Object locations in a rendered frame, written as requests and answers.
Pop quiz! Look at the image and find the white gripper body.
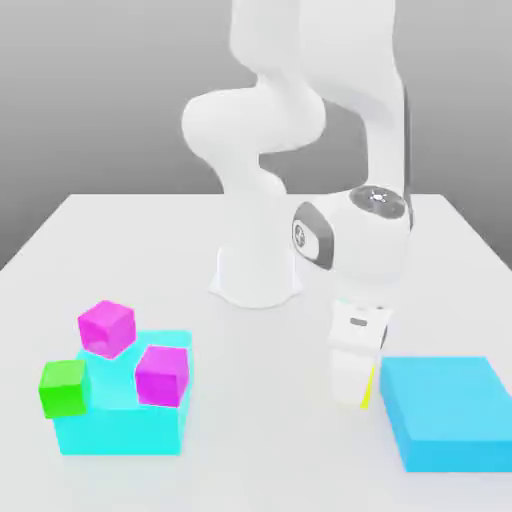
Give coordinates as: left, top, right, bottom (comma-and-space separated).
328, 346, 378, 406

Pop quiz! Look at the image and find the small yellow cube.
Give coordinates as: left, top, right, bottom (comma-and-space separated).
358, 364, 377, 411

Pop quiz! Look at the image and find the small magenta cube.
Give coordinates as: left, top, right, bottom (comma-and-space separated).
77, 299, 138, 360
134, 345, 190, 409

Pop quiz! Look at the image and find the small green cube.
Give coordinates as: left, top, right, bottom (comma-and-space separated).
38, 359, 93, 420

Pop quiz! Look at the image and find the large blue box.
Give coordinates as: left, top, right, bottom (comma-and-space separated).
378, 355, 512, 474

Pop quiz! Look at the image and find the large cyan box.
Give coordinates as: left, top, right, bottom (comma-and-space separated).
52, 329, 194, 457

